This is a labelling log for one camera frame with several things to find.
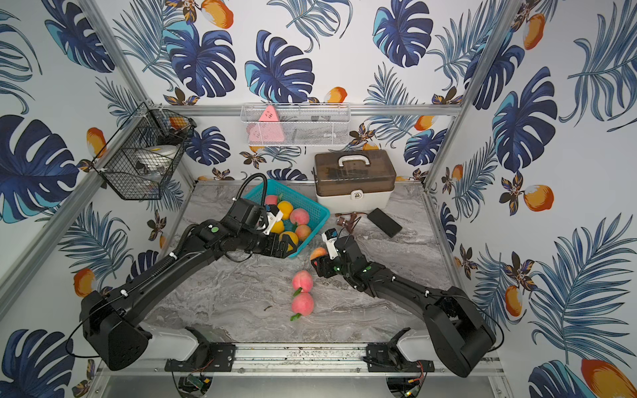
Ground orange pink peach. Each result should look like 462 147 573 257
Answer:
295 225 312 242
310 247 328 260

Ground teal plastic basket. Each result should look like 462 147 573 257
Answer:
242 179 330 258

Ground yellow peach front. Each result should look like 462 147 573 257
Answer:
280 232 300 253

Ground yellow red peach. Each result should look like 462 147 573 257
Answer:
277 201 295 221

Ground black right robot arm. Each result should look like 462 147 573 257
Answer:
311 237 496 377

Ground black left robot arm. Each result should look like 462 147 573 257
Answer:
80 198 298 371

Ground small brown tool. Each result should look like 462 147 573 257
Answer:
335 212 364 235

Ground black phone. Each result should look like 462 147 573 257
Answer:
368 208 402 238

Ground brown lidded storage box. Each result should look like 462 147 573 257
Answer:
313 150 396 213

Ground pink triangle card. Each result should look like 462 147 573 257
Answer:
247 105 285 145

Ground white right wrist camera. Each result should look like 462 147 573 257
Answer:
321 228 338 260

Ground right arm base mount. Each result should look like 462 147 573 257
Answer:
362 343 435 373

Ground aluminium front rail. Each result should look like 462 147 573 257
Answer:
98 343 421 377

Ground clear wall shelf tray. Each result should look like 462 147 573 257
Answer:
241 103 351 147

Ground black wire wall basket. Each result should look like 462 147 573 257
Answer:
91 103 197 201

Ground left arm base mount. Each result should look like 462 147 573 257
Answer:
164 343 237 373

